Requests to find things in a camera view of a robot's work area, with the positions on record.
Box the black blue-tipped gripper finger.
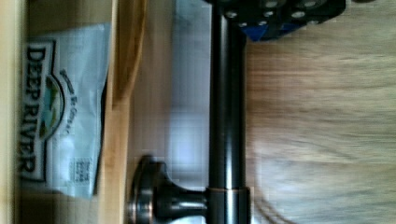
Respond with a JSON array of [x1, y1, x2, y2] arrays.
[[205, 0, 347, 42]]

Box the dark wooden serving tray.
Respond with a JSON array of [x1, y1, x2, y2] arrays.
[[247, 0, 396, 224]]

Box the silver chip bag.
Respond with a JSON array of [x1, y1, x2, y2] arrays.
[[17, 23, 110, 199]]

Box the bamboo drawer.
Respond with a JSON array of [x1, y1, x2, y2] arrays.
[[0, 0, 252, 224]]

